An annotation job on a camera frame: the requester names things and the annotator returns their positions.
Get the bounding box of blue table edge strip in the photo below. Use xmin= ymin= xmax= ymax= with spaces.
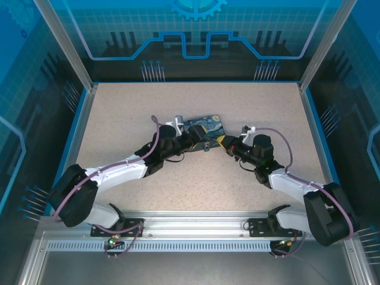
xmin=305 ymin=85 xmax=352 ymax=217
xmin=43 ymin=87 xmax=90 ymax=217

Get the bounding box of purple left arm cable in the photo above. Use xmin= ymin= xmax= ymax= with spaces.
xmin=52 ymin=115 xmax=163 ymax=259

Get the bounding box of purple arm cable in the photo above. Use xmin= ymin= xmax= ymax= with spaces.
xmin=52 ymin=115 xmax=163 ymax=259
xmin=255 ymin=126 xmax=359 ymax=259

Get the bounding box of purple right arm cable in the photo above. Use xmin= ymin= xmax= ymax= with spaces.
xmin=255 ymin=126 xmax=359 ymax=259

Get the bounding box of aluminium cross rail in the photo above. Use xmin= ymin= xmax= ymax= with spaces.
xmin=37 ymin=210 xmax=356 ymax=239

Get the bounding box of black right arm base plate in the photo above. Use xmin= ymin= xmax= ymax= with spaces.
xmin=247 ymin=217 xmax=304 ymax=239

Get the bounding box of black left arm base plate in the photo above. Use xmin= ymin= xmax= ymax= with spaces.
xmin=90 ymin=217 xmax=147 ymax=239

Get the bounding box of slotted metal cable duct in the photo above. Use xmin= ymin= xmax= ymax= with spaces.
xmin=46 ymin=240 xmax=298 ymax=253

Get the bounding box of aluminium frame post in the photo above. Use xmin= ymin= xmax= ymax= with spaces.
xmin=31 ymin=0 xmax=100 ymax=92
xmin=297 ymin=0 xmax=359 ymax=92

